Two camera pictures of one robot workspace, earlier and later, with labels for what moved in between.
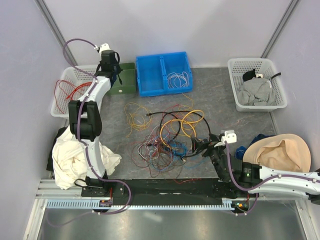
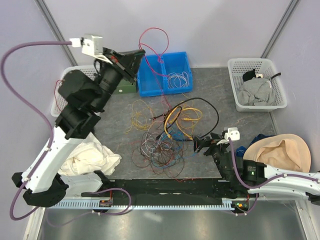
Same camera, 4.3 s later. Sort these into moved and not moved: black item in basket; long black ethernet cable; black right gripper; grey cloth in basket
Moved: long black ethernet cable
Not moved: grey cloth in basket; black right gripper; black item in basket
